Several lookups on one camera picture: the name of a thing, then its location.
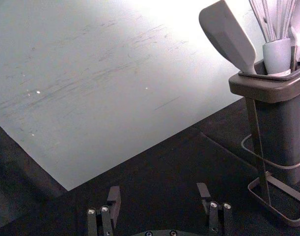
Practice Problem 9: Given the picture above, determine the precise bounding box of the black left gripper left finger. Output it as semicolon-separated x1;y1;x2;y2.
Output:
87;185;122;236

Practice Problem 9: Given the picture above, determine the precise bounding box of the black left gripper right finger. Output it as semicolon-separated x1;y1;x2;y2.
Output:
196;182;234;236

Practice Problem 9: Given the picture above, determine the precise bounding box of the black table cloth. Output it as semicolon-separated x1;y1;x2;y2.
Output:
0;97;300;236

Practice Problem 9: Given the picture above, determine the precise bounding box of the black rack with steel bars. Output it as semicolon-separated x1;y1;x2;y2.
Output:
241;97;300;227

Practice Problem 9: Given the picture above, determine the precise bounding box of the dark grey utensil holder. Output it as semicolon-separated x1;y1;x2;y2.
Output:
228;58;300;185

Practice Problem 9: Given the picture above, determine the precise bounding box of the grey spatula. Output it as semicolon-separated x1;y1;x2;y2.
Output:
198;0;258;75

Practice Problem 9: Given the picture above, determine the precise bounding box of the plain pale wall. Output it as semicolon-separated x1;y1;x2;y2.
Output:
0;0;300;191

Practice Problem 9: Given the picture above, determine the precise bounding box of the white whisk with thick handle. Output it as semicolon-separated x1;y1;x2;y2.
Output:
247;0;298;75

